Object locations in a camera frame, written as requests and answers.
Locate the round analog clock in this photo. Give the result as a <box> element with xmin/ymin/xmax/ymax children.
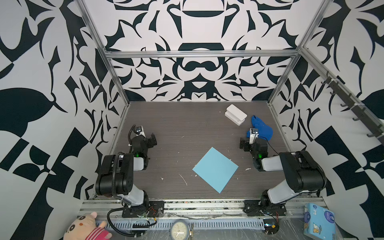
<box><xmin>170</xmin><ymin>220</ymin><xmax>191</xmax><ymax>240</ymax></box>

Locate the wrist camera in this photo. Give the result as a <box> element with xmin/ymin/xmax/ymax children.
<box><xmin>133</xmin><ymin>126</ymin><xmax>145</xmax><ymax>137</ymax></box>
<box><xmin>249</xmin><ymin>128</ymin><xmax>259</xmax><ymax>145</ymax></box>

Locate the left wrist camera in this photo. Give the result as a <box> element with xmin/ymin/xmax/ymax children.
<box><xmin>133</xmin><ymin>126</ymin><xmax>145</xmax><ymax>137</ymax></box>

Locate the white rectangular box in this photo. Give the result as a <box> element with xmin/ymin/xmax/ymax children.
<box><xmin>225</xmin><ymin>104</ymin><xmax>248</xmax><ymax>126</ymax></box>

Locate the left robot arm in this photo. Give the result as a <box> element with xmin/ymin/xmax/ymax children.
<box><xmin>95</xmin><ymin>134</ymin><xmax>157</xmax><ymax>208</ymax></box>

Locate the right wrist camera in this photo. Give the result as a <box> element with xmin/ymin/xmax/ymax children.
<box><xmin>249</xmin><ymin>128</ymin><xmax>259</xmax><ymax>145</ymax></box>

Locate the white slotted cable duct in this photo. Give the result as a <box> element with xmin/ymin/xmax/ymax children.
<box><xmin>112</xmin><ymin>219</ymin><xmax>265</xmax><ymax>231</ymax></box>

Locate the blue tissue pack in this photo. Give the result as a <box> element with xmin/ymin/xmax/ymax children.
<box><xmin>304</xmin><ymin>203</ymin><xmax>336</xmax><ymax>240</ymax></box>

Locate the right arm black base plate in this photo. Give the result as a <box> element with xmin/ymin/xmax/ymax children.
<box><xmin>243</xmin><ymin>200</ymin><xmax>287</xmax><ymax>217</ymax></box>

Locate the small black electronics module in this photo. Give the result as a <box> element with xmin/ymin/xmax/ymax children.
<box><xmin>263</xmin><ymin>219</ymin><xmax>280</xmax><ymax>236</ymax></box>

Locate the light blue paper sheet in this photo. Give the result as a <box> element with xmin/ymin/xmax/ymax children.
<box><xmin>193</xmin><ymin>147</ymin><xmax>239</xmax><ymax>194</ymax></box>

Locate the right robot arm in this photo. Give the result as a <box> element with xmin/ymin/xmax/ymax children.
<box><xmin>240</xmin><ymin>138</ymin><xmax>327</xmax><ymax>210</ymax></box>

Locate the pink plush toy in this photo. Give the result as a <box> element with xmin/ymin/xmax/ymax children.
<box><xmin>63</xmin><ymin>212</ymin><xmax>113</xmax><ymax>240</ymax></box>

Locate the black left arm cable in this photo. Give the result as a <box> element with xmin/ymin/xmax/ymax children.
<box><xmin>107</xmin><ymin>207</ymin><xmax>151</xmax><ymax>238</ymax></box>

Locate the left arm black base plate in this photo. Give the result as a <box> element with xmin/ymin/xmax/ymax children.
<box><xmin>122</xmin><ymin>201</ymin><xmax>165</xmax><ymax>218</ymax></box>

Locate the blue cloth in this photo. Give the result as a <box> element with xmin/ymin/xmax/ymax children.
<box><xmin>251</xmin><ymin>116</ymin><xmax>273</xmax><ymax>141</ymax></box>

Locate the black wall hook rack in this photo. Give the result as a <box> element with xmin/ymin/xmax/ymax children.
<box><xmin>322</xmin><ymin>71</ymin><xmax>384</xmax><ymax>145</ymax></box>

